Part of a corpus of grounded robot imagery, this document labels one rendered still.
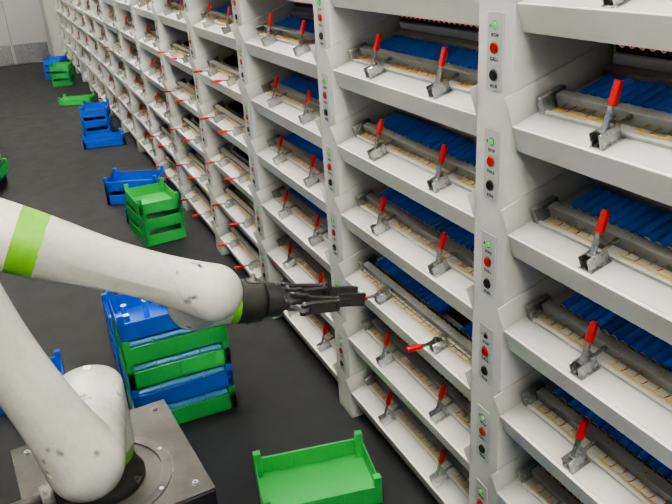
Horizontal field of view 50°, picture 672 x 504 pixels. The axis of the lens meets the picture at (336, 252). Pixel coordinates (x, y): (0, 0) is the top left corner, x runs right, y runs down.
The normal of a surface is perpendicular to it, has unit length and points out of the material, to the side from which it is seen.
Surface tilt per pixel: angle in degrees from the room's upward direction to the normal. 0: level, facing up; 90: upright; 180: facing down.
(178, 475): 2
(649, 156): 18
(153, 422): 2
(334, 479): 0
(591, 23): 108
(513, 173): 90
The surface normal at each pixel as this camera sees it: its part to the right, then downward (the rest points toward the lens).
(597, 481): -0.34, -0.80
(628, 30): -0.84, 0.49
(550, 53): 0.41, 0.34
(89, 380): 0.08, -0.91
